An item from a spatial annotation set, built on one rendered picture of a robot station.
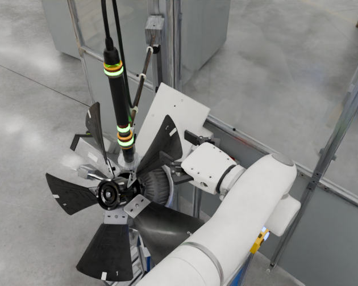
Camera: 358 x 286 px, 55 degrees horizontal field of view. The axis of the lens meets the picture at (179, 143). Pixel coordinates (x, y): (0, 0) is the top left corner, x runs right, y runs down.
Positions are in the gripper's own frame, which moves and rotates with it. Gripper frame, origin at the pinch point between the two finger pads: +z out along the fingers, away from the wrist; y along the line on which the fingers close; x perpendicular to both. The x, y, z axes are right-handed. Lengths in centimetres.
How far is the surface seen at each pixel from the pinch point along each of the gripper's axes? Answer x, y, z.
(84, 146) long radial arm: -53, 8, 61
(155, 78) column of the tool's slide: -42, 55, 61
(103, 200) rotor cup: -46, -7, 29
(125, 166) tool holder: -19.7, -3.1, 17.6
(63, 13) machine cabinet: -109, 133, 266
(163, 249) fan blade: -48.1, -6.4, 0.4
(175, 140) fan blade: -21.8, 16.4, 14.3
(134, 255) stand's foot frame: -159, 13, 49
